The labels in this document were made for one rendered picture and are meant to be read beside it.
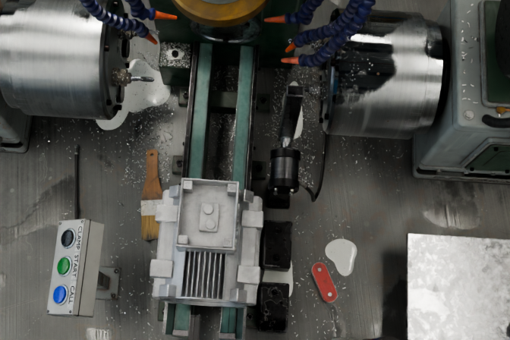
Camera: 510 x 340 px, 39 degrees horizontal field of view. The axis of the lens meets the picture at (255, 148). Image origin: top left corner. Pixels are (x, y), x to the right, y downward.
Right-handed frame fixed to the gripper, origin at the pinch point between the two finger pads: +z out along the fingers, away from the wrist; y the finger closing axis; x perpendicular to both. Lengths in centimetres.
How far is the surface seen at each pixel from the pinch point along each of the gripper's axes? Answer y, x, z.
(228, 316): -4.5, 31.2, 1.2
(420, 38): -36, 14, 54
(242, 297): -7.0, 15.1, 5.8
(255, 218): -8.4, 18.0, 19.8
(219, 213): -2.0, 14.0, 20.1
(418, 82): -36, 14, 46
